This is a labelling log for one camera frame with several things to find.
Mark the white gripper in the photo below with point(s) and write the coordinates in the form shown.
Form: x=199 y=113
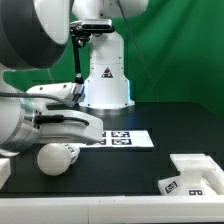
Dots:
x=57 y=119

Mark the white lamp bulb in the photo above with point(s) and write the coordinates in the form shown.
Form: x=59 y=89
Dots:
x=55 y=158

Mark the white lamp base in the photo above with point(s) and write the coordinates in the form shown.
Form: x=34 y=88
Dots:
x=199 y=175

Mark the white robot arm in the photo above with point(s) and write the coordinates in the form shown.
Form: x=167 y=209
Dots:
x=34 y=34

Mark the paper sheet with markers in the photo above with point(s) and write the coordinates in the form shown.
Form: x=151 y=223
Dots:
x=125 y=138

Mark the white left rail block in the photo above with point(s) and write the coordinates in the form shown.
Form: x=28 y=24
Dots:
x=5 y=170

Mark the black camera on stand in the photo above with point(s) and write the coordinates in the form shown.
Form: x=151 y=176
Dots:
x=80 y=32

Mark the white front rail wall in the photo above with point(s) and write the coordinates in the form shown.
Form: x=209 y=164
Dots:
x=112 y=210

